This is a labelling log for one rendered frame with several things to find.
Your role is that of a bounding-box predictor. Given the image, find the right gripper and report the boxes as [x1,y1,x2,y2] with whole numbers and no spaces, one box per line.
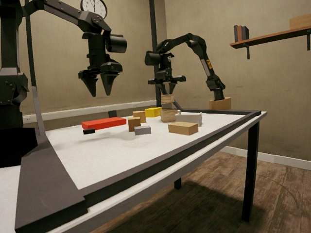
[78,49,123,97]

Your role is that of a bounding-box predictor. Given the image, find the yellow block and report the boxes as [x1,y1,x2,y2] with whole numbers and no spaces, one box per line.
[145,107,162,117]

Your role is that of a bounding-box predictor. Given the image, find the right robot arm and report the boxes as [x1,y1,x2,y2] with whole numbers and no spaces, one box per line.
[0,0,127,130]

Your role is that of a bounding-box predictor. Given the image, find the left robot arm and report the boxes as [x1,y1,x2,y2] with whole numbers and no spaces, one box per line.
[144,33,225,101]

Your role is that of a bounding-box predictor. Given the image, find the red flat rectangular block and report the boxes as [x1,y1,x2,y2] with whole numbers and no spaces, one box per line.
[81,117,127,130]

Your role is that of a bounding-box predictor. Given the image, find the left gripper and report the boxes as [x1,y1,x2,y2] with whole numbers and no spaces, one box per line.
[148,65,186,95]

